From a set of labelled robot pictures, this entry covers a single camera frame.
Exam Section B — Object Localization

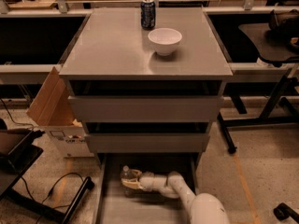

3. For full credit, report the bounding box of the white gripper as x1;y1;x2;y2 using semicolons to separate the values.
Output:
121;169;166;191

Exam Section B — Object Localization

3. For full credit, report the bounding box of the clear plastic water bottle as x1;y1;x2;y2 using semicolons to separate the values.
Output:
121;165;136;197

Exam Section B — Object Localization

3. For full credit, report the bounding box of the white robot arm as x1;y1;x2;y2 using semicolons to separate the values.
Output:
121;166;230;224

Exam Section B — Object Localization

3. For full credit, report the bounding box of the grey open bottom drawer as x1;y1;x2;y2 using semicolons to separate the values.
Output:
94;153;198;224

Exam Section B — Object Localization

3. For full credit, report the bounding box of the grey middle drawer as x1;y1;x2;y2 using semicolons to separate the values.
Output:
85;133;209;153

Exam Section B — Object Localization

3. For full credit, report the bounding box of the grey top drawer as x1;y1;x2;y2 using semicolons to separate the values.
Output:
68;96;223;122

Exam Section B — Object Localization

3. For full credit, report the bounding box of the grey drawer cabinet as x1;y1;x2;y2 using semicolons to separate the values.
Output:
58;7;234;170

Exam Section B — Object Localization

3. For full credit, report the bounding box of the open cardboard box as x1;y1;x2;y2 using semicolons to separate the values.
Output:
27;68;93;158

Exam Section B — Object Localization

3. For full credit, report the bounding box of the white ceramic bowl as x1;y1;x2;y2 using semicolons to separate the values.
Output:
148;28;182;56

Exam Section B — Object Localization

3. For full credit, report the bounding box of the blue soda can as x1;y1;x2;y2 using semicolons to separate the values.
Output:
140;0;156;30

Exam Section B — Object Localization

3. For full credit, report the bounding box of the black chair right background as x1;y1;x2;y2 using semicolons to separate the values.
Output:
239;9;299;67

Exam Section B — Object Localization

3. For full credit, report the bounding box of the black floor cable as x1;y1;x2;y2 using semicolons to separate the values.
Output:
18;172;86;224

